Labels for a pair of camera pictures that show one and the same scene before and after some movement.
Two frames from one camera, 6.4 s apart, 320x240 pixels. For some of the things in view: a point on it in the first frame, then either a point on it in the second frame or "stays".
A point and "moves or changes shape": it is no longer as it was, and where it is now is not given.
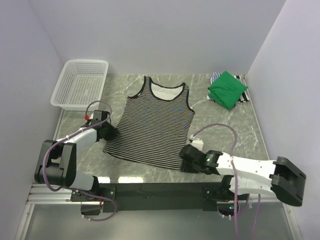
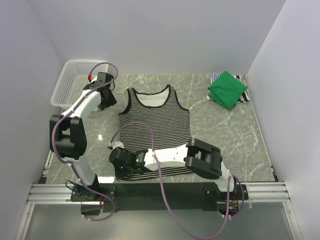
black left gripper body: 110,131 to 107,102
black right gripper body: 193,167 to 123,171
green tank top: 227,90 stays
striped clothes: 150,129 moves or changes shape
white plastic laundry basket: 82,82 stays
